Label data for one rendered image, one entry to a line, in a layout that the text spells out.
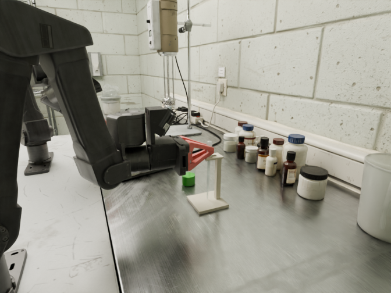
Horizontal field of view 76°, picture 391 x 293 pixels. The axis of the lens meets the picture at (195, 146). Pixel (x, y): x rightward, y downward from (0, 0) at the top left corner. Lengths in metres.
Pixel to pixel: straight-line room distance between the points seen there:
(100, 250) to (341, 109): 0.74
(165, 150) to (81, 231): 0.25
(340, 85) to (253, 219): 0.48
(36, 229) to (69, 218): 0.06
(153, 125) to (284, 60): 0.65
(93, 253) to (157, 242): 0.12
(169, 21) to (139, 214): 0.88
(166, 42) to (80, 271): 0.98
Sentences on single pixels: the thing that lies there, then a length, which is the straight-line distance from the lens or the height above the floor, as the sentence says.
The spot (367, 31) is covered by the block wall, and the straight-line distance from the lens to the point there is 0.85.
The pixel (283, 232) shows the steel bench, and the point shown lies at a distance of 0.58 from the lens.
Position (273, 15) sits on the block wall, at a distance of 1.11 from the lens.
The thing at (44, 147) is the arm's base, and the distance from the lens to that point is 1.01.
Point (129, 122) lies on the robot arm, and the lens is 0.49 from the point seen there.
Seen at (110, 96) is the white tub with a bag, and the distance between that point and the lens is 1.88.
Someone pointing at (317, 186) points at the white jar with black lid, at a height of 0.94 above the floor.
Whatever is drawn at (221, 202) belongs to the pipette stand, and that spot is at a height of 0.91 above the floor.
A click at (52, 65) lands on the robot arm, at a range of 0.42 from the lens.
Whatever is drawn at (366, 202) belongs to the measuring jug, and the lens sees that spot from 0.63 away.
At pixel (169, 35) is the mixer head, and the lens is 1.23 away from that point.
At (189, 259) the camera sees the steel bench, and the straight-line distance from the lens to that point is 0.49.
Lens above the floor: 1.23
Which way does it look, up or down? 18 degrees down
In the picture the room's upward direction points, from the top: straight up
